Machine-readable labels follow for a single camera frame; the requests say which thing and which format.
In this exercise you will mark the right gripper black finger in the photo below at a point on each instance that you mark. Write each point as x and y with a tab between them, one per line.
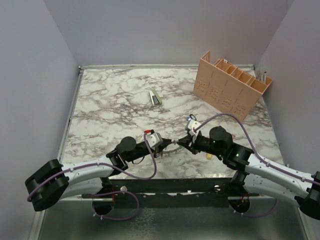
185	140
187	145

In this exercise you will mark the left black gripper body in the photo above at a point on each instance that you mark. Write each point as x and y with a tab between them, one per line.
142	150

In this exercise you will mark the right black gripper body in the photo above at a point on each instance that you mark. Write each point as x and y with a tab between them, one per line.
202	143

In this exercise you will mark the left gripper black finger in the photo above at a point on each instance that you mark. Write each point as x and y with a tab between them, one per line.
166	151
165	141

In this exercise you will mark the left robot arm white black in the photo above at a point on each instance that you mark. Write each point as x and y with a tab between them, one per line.
55	181

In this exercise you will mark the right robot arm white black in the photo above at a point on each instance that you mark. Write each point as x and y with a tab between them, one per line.
257	174

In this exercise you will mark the yellow pink marker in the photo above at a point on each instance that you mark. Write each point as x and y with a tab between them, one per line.
209	156

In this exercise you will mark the beige stapler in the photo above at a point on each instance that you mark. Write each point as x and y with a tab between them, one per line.
155	98

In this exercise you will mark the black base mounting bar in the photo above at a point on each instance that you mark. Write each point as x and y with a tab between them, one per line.
178	192

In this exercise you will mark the peach compartment organizer box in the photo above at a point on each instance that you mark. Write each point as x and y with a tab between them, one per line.
228	88

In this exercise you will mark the pens behind organizer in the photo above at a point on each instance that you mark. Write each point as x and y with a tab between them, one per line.
261	76

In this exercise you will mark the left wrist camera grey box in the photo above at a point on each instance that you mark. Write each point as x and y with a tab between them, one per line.
154	140

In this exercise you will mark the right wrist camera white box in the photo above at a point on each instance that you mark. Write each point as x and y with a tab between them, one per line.
191	127

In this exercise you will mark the aluminium table frame rail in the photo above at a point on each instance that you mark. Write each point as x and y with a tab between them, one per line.
66	130

